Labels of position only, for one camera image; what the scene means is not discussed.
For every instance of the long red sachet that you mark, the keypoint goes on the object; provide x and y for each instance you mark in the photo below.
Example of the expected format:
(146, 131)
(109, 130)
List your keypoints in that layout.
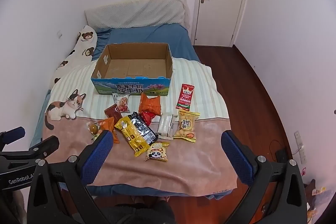
(185, 96)

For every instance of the small red snack packet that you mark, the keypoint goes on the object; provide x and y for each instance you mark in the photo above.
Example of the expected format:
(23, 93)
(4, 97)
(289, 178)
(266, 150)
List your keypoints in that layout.
(147, 117)

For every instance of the bear print pillow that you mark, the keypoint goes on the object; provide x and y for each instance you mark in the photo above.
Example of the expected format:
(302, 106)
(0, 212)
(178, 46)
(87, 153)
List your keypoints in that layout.
(84, 50)

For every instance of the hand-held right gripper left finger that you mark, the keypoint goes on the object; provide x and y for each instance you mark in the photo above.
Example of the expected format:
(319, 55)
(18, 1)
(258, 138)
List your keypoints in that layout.
(98, 155)

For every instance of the panda print snack packet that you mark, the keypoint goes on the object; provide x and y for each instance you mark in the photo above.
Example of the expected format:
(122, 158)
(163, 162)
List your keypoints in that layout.
(157, 151)

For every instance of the white quilted headboard cushion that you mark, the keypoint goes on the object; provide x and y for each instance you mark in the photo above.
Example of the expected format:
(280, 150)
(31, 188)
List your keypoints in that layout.
(136, 12)

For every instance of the cat print blanket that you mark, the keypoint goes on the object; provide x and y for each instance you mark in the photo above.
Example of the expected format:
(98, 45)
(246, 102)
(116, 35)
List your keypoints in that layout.
(183, 166)

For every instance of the small orange snack packet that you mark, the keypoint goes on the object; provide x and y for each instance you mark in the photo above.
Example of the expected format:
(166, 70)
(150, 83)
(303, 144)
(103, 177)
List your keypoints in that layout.
(109, 126)

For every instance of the large orange snack packet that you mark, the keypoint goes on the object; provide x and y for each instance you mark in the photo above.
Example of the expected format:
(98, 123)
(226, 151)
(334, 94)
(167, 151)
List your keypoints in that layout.
(149, 104)

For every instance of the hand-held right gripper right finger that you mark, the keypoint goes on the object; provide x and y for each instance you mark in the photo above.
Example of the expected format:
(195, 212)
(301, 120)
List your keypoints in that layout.
(236, 155)

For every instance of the white power strip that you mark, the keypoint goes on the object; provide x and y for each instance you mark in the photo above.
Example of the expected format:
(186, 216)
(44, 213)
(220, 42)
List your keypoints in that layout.
(300, 146)

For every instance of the clear yellow pastry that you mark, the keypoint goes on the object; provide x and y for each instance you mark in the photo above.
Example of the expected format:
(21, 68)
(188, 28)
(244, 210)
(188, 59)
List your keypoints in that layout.
(92, 129)

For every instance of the bed with blue sheet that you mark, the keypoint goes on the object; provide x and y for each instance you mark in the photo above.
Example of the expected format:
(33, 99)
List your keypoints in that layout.
(162, 35)

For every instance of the colourful clutter pile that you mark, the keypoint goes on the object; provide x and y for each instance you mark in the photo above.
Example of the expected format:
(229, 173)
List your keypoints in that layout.
(317, 192)

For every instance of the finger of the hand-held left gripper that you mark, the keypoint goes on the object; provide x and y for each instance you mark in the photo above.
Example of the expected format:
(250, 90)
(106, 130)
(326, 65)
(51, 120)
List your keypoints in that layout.
(15, 134)
(42, 146)

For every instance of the brown snack packet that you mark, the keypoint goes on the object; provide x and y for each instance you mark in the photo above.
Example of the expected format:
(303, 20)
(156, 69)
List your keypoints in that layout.
(113, 113)

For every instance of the printed cardboard box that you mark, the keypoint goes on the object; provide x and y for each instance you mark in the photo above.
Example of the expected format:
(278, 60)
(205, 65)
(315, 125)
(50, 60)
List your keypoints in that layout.
(134, 69)

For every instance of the white cookie packet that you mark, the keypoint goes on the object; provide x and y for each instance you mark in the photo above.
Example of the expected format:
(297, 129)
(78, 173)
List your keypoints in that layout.
(122, 103)

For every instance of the yellow biscuit bag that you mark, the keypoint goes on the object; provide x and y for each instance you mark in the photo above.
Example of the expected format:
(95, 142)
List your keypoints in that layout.
(187, 126)

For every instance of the black power adapter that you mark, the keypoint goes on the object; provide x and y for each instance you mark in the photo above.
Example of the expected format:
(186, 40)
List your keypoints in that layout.
(281, 155)

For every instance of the yellow and black snack bag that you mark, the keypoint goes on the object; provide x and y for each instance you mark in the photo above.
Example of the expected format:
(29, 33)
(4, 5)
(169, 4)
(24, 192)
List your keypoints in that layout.
(136, 134)

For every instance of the white snack box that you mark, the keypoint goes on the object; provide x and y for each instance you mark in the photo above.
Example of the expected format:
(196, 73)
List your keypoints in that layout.
(166, 126)

